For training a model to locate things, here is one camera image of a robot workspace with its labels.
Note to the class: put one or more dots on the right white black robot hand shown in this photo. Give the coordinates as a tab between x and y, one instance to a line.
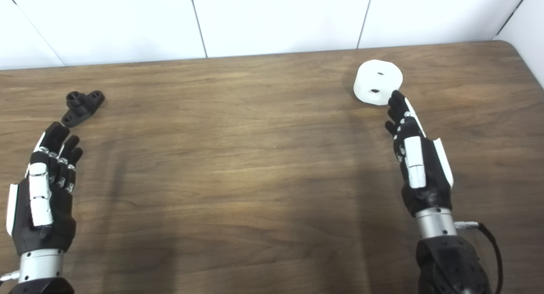
420	175

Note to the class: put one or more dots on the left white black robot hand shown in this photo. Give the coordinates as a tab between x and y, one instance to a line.
40	192

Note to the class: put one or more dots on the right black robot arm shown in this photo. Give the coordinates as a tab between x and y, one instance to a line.
446	264

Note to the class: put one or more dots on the round white piece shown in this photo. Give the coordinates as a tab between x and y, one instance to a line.
374	79

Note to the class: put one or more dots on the black flanged holder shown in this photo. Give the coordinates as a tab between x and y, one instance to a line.
80	107

